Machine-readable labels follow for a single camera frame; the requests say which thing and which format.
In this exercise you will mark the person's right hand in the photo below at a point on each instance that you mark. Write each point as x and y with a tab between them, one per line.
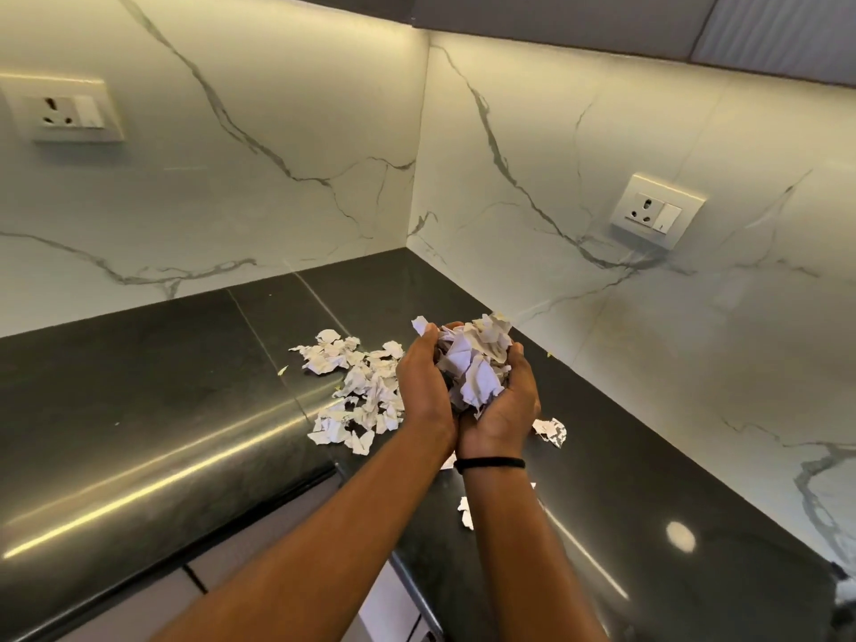
508	424

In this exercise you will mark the person's left hand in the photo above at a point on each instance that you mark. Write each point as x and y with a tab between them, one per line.
418	387

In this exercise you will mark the person's left fingers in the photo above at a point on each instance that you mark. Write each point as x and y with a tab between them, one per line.
438	332

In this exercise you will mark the person's right fingers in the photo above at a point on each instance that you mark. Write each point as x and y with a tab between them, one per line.
521	367

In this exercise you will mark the handful of torn paper scraps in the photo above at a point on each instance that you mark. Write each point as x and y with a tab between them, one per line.
471	367

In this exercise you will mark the person's right forearm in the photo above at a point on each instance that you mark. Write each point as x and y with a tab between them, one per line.
515	548

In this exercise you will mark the person's left forearm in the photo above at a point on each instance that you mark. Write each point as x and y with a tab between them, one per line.
321	548

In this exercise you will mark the crumpled white paper scrap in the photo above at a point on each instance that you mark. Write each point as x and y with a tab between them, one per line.
465	513
551	431

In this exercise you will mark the pile of white paper pieces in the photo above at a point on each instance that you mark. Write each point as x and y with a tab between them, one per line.
364	394

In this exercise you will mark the black wristband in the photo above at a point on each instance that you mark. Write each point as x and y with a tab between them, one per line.
491	463

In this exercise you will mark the grey base cabinet drawers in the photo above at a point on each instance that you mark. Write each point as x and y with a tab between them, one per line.
220	548

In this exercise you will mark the grey overhead cabinet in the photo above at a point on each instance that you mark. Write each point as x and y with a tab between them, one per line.
602	19

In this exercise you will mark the white wall socket with switch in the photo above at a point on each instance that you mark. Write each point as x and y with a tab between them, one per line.
63	110
659	208

